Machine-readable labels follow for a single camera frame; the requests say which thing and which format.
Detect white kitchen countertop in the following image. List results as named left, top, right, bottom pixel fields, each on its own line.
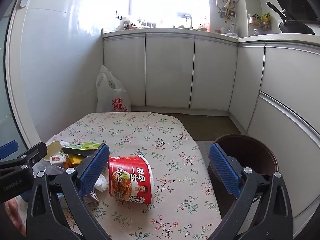
left=101, top=27, right=320, bottom=43

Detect white kitchen cabinet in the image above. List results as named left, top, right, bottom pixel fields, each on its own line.
left=102, top=31, right=320, bottom=230

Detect brown silver sachet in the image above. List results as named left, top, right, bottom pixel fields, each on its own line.
left=84, top=189, right=100, bottom=204

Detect small white plastic cup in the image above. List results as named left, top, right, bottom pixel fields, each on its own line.
left=43, top=141, right=70, bottom=162

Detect metal sink faucet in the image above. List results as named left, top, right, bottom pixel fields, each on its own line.
left=177, top=12, right=193, bottom=29

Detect black wok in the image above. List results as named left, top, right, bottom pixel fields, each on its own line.
left=266, top=2, right=316, bottom=35

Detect white tissue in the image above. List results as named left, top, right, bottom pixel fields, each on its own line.
left=93, top=174, right=109, bottom=192

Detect wire wall rack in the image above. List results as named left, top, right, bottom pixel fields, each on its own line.
left=247, top=12, right=272, bottom=30

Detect green snack wrapper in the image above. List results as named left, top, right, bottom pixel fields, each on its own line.
left=62, top=142, right=103, bottom=157

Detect white door frame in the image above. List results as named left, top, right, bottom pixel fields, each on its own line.
left=4, top=0, right=48, bottom=153

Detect small white sachet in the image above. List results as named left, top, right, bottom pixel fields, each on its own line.
left=49, top=154, right=68, bottom=165

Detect black range hood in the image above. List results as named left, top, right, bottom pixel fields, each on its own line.
left=265, top=0, right=320, bottom=23

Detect brown round bin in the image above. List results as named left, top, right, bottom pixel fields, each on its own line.
left=208, top=134, right=279, bottom=217

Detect person's left hand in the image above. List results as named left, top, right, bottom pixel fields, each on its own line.
left=4, top=197, right=27, bottom=238

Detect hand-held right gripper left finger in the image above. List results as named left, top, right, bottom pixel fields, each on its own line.
left=26, top=144, right=112, bottom=240

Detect white plastic shopping bag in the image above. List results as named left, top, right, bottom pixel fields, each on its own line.
left=96, top=65, right=132, bottom=113

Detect clear plastic bag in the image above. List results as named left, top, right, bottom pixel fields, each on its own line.
left=32, top=159, right=68, bottom=180

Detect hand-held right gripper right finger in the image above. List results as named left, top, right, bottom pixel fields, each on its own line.
left=207, top=142, right=294, bottom=240

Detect water heater pipes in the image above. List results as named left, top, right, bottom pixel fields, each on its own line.
left=215, top=0, right=237, bottom=18

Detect floral tablecloth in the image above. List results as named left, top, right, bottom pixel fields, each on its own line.
left=15, top=111, right=222, bottom=240

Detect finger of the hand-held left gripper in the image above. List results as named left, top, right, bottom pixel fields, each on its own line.
left=0, top=142, right=48, bottom=171
left=0, top=141, right=19, bottom=160

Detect red instant noodle cup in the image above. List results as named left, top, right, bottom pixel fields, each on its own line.
left=108, top=154, right=155, bottom=205

